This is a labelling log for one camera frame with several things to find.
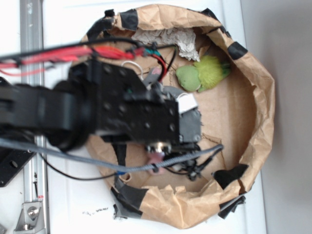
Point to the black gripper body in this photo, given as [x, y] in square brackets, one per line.
[131, 110]

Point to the pink plush bunny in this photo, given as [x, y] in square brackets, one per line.
[153, 159]

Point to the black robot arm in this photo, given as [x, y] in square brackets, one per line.
[65, 112]

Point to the grey plush mouse toy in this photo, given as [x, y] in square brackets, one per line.
[162, 84]

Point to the crumpled white paper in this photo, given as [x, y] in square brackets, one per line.
[184, 38]

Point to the green fuzzy plush toy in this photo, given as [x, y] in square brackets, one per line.
[203, 75]

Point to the black mounting plate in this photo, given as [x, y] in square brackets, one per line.
[12, 161]

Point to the brown paper bag bin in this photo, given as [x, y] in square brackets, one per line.
[237, 113]

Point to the aluminium extrusion rail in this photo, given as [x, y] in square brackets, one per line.
[34, 216]

